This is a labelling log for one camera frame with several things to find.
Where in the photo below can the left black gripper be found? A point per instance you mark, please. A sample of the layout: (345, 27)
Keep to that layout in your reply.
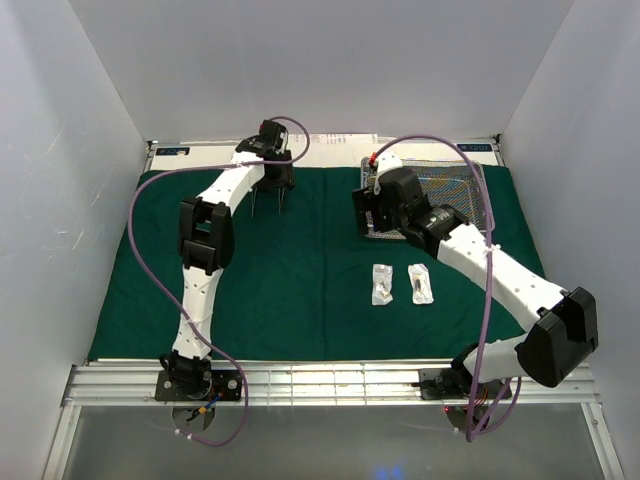
(285, 180)

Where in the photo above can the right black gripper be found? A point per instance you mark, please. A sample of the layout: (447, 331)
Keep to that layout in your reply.
(366, 200)

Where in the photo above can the steel tweezers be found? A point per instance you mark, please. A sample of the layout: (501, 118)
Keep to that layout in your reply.
(254, 194)
(280, 196)

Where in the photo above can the plastic packet printed label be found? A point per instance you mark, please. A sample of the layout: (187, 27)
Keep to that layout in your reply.
(382, 276)

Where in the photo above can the metal mesh instrument tray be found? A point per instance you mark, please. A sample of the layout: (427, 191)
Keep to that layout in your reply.
(443, 182)

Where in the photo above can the green surgical cloth wrap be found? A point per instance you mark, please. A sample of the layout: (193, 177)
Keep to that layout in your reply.
(298, 287)

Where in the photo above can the plastic packet black yellow part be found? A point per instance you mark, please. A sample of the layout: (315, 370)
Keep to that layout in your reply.
(419, 276)

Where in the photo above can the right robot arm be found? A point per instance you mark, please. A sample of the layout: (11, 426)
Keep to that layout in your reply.
(560, 327)

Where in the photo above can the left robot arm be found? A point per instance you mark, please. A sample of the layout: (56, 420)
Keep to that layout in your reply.
(206, 246)

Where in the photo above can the white paper sheet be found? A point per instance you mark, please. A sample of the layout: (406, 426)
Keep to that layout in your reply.
(344, 138)

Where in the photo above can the right blue label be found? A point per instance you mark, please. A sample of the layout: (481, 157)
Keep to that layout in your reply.
(475, 147)

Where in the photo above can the blue label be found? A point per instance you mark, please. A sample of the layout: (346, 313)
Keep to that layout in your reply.
(172, 151)
(475, 147)

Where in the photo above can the left blue label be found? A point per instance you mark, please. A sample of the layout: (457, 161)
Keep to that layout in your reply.
(172, 151)

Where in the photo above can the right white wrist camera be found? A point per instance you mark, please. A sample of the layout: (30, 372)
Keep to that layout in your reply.
(381, 164)

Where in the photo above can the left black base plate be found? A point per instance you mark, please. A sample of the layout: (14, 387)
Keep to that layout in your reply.
(225, 385)

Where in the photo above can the aluminium front rail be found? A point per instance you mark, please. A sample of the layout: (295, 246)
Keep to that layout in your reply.
(270, 384)

